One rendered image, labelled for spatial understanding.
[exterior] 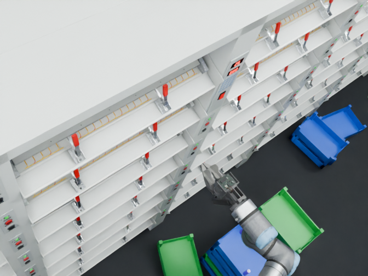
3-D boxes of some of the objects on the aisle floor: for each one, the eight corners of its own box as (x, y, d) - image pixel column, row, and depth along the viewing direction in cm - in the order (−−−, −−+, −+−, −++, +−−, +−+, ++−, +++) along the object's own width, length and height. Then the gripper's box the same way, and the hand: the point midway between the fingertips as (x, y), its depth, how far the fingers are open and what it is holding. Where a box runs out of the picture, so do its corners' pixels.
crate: (258, 281, 250) (263, 279, 243) (233, 304, 241) (237, 302, 235) (224, 239, 258) (228, 235, 251) (198, 259, 249) (201, 256, 243)
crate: (203, 289, 242) (207, 287, 235) (168, 298, 236) (171, 296, 229) (190, 237, 255) (193, 233, 248) (156, 244, 249) (158, 240, 242)
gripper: (252, 194, 160) (215, 150, 165) (234, 207, 156) (197, 162, 161) (245, 202, 167) (209, 160, 173) (228, 215, 163) (192, 171, 169)
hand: (203, 166), depth 169 cm, fingers closed
